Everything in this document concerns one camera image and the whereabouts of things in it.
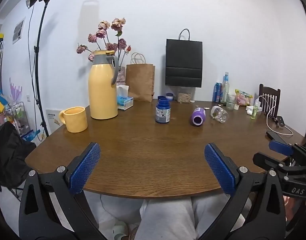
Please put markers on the clear glass tumbler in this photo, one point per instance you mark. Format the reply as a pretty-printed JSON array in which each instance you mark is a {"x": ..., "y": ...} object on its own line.
[{"x": 230, "y": 102}]

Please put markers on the black paper bag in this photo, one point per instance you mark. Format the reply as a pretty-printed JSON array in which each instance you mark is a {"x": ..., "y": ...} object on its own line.
[{"x": 184, "y": 62}]

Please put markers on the person's grey trouser legs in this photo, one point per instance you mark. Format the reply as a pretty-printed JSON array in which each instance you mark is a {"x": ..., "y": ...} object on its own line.
[{"x": 165, "y": 217}]

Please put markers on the purple flower wall sticker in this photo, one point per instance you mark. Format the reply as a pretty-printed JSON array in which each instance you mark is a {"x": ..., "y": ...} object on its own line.
[{"x": 15, "y": 91}]

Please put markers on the blue tissue box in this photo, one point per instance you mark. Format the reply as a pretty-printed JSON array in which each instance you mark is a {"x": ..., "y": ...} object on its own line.
[{"x": 125, "y": 101}]

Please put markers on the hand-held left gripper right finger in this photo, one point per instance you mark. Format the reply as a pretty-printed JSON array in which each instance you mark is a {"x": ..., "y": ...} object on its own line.
[{"x": 219, "y": 171}]

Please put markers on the yellow ceramic mug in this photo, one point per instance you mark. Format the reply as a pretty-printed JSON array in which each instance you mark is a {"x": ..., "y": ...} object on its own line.
[{"x": 75, "y": 121}]

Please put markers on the small white cup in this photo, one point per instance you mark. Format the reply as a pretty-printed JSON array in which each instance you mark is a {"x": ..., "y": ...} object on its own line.
[{"x": 236, "y": 107}]

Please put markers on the glass flower vase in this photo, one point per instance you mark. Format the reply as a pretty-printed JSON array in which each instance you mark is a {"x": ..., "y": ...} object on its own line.
[{"x": 121, "y": 76}]

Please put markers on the white printed board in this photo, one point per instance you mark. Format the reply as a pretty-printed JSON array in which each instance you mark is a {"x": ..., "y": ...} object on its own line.
[{"x": 51, "y": 120}]

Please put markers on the black phone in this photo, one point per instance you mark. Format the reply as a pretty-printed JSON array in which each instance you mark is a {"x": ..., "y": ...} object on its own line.
[{"x": 276, "y": 137}]

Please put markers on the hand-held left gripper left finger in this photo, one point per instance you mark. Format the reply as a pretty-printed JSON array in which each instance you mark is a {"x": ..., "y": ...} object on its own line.
[{"x": 85, "y": 171}]

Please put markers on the yellow thermos jug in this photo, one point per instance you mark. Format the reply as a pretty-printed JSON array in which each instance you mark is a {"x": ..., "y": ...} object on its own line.
[{"x": 103, "y": 92}]

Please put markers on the pink snack packet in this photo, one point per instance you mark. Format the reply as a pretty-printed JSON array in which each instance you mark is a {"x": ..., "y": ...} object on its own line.
[{"x": 243, "y": 98}]

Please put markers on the white blue lidded tub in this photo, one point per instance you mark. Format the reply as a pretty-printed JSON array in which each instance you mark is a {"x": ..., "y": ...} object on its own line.
[{"x": 170, "y": 96}]

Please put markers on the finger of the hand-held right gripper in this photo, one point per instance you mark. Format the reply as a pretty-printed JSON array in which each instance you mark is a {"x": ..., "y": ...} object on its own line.
[
  {"x": 281, "y": 148},
  {"x": 266, "y": 161}
]

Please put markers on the small blue lidded jar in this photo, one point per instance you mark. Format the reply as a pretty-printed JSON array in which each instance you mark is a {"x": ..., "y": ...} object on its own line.
[{"x": 161, "y": 97}]

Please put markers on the purple bottle lying down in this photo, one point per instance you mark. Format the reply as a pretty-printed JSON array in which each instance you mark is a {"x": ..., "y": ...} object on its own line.
[{"x": 198, "y": 116}]

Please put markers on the clear container of grains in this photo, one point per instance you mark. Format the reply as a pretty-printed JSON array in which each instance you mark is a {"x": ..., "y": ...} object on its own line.
[{"x": 184, "y": 96}]

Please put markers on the person's right hand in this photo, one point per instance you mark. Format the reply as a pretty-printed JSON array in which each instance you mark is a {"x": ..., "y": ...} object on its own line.
[{"x": 290, "y": 208}]

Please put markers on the clear glass bottle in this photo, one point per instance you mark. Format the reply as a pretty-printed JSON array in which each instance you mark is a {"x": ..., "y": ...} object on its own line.
[{"x": 225, "y": 87}]

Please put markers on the green spray bottle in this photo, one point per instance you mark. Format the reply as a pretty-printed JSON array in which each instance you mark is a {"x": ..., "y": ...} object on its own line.
[{"x": 254, "y": 111}]

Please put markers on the black jacket on chair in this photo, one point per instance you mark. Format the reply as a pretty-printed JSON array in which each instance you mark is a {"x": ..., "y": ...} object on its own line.
[{"x": 10, "y": 155}]

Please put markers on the white wall socket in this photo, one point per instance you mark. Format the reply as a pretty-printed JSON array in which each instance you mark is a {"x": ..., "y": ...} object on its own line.
[{"x": 28, "y": 98}]

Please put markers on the wall poster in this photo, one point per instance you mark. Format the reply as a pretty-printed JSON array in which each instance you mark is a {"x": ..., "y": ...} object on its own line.
[{"x": 18, "y": 30}]

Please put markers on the dried pink roses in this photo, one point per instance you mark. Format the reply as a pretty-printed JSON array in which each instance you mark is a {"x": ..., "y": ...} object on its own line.
[{"x": 118, "y": 25}]

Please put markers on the white slipper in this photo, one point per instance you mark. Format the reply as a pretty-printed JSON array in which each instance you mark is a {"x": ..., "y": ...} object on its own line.
[{"x": 120, "y": 231}]

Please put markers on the white charger box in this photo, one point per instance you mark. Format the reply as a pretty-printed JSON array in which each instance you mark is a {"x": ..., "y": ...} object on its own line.
[{"x": 249, "y": 108}]

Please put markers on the brown paper bag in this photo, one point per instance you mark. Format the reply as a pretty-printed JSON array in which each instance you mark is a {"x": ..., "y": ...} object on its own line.
[{"x": 140, "y": 82}]

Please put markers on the clear jar lying down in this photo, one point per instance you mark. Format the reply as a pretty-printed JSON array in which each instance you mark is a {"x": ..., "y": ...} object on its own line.
[{"x": 219, "y": 115}]

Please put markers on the dark blue lidded jar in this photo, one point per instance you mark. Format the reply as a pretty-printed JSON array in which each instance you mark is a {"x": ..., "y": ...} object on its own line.
[{"x": 163, "y": 113}]

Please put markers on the dark wooden chair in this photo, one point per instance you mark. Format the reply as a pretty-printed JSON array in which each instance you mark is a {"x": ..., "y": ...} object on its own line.
[{"x": 275, "y": 91}]

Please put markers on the blue drink can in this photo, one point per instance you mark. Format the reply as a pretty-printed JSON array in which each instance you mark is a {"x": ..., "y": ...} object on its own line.
[{"x": 216, "y": 92}]

